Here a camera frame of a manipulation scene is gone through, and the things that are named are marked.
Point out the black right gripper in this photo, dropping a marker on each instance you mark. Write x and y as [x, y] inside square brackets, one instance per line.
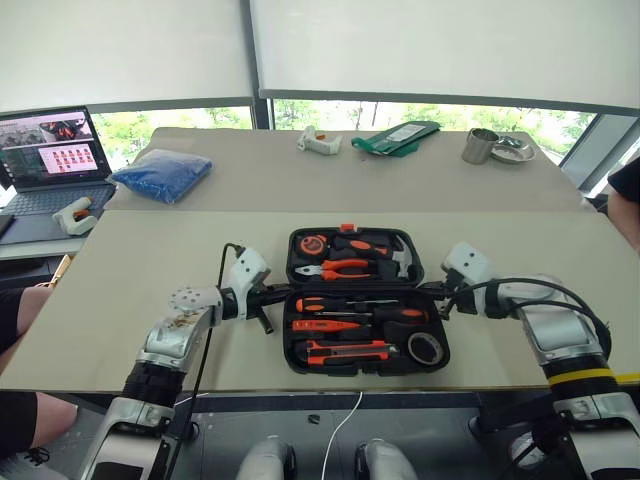
[457, 297]

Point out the grey rounded robot knee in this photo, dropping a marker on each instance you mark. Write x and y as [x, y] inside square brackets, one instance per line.
[265, 460]
[385, 460]

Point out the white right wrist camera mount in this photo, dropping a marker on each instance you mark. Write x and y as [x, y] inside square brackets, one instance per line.
[470, 262]

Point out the open dark laptop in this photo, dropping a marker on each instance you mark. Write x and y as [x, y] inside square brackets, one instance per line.
[50, 145]

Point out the green flat packet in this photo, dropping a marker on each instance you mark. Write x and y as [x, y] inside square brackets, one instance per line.
[395, 140]

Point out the black tool case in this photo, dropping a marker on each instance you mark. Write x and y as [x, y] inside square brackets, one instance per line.
[350, 370]

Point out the orange black utility knife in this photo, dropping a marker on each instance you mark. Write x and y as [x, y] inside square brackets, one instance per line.
[345, 352]

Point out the person in black shorts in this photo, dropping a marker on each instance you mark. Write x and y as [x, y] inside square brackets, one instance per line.
[20, 420]

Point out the stainless steel cup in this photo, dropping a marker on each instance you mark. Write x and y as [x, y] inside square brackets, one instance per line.
[477, 147]

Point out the orange voltage tester pen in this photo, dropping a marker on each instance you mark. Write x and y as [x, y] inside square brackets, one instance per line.
[325, 326]

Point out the small black clip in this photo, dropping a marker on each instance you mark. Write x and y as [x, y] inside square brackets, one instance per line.
[313, 419]

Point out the orange black tape measure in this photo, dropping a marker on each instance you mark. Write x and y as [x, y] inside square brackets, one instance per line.
[312, 245]

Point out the grey window post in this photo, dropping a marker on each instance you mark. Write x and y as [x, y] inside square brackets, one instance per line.
[257, 75]

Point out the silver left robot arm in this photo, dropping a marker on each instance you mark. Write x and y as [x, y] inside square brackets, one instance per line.
[170, 340]

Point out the white glue gun orange trigger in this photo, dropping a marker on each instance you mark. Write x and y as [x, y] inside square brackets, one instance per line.
[75, 217]

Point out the person in black shirt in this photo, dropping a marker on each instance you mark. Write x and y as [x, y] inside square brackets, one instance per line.
[627, 185]

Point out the stainless steel dish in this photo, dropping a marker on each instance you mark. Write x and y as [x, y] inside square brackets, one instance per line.
[515, 154]

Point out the orange black screwdriver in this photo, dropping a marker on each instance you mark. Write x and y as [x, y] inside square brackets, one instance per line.
[315, 304]
[405, 315]

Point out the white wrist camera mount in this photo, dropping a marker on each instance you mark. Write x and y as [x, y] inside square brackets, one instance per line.
[247, 270]
[470, 262]

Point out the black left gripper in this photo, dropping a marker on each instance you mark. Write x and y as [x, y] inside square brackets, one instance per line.
[260, 297]

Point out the wide white roller blind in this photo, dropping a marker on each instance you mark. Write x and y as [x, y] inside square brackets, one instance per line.
[450, 50]

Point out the black electrical tape roll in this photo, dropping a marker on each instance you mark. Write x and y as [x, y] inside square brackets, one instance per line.
[415, 350]

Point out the blue plastic bag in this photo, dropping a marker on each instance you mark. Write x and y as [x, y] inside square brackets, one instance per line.
[165, 172]

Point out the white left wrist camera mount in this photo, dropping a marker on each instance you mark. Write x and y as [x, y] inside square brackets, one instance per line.
[247, 270]

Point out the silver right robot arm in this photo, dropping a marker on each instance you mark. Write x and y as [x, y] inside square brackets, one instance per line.
[560, 335]

